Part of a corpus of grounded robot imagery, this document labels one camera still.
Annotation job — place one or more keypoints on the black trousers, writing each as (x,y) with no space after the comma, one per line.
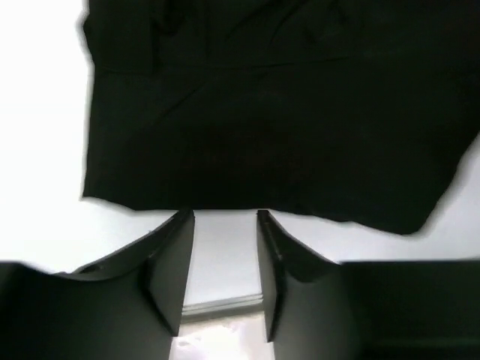
(353,111)

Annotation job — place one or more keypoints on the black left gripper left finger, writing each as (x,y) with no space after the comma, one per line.
(127,305)

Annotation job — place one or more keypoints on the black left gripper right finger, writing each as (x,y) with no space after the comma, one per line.
(316,309)

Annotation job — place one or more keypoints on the aluminium front rail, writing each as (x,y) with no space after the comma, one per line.
(213,310)

